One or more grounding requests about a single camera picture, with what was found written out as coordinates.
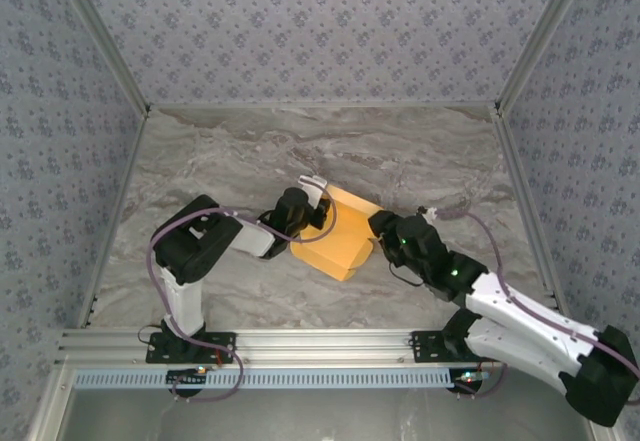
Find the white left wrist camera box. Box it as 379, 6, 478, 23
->
298, 174, 330, 207

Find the aluminium mounting rail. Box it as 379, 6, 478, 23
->
54, 327, 599, 366

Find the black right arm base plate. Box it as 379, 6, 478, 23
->
412, 330, 504, 365

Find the yellow paper box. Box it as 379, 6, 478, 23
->
288, 184, 375, 283

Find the grey slotted cable duct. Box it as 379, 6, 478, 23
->
73, 366, 464, 391

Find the small black controller board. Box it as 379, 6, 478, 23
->
166, 366, 209, 388
452, 368, 494, 393

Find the aluminium frame post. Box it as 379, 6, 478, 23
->
49, 0, 152, 115
493, 0, 599, 115

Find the aluminium table side rail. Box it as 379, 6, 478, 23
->
75, 110, 151, 330
492, 103, 572, 326

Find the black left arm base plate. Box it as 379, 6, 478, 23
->
145, 331, 237, 365

